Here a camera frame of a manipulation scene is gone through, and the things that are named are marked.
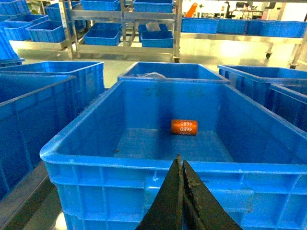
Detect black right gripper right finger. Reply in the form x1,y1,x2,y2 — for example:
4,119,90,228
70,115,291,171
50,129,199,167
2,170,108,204
183,160,241,230

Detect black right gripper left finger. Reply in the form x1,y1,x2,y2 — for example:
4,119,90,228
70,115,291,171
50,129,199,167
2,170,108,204
136,155,184,230

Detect orange cylinder cap 4680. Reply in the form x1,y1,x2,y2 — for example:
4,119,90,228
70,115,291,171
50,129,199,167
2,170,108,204
171,119,198,136

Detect blue bin right front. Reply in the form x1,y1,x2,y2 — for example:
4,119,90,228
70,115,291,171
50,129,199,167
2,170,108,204
40,80,307,230

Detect blue bin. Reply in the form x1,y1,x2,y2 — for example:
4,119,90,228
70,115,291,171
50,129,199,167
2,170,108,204
0,73,76,199
218,65,307,109
118,62,229,84
40,80,307,230
0,61,105,113

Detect blue bin right rear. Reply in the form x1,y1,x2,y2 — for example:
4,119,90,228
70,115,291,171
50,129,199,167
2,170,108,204
118,62,229,84

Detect blue bin far right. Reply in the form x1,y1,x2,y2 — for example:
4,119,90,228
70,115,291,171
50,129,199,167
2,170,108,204
218,65,307,109

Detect blue bin left rear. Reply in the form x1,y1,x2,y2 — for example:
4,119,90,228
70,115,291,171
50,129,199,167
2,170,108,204
0,61,105,113

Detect blue bin left front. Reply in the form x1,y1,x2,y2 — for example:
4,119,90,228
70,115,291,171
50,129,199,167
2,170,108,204
0,73,76,199

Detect background steel rack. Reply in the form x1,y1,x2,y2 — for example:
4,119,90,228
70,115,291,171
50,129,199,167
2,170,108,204
59,0,183,63

